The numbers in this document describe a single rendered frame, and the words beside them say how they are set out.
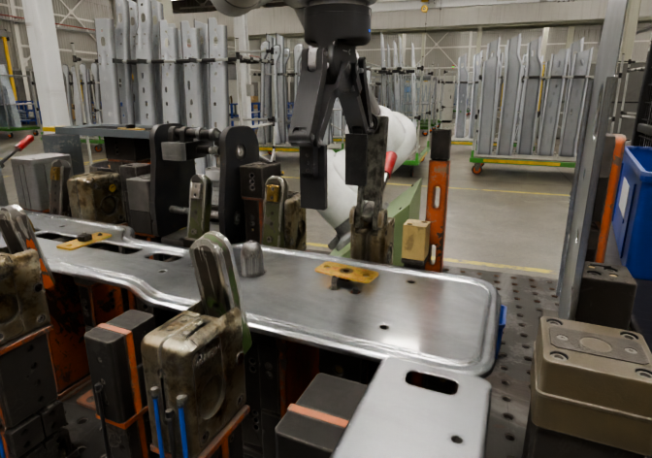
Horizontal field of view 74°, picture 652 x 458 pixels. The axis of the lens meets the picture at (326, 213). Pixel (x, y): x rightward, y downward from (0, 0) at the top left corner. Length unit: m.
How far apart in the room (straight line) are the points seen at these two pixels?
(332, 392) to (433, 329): 0.14
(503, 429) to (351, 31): 0.68
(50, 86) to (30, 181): 3.46
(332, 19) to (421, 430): 0.39
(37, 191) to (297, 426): 0.89
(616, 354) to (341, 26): 0.38
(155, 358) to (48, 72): 4.26
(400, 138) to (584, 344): 1.01
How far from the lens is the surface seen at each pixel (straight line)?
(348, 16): 0.50
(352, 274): 0.60
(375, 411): 0.39
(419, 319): 0.52
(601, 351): 0.40
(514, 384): 0.99
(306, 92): 0.46
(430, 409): 0.40
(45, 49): 4.61
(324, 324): 0.50
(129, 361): 0.56
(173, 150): 0.89
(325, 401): 0.43
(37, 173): 1.15
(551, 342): 0.40
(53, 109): 4.60
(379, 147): 0.67
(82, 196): 1.03
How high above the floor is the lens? 1.25
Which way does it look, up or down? 15 degrees down
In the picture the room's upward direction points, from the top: straight up
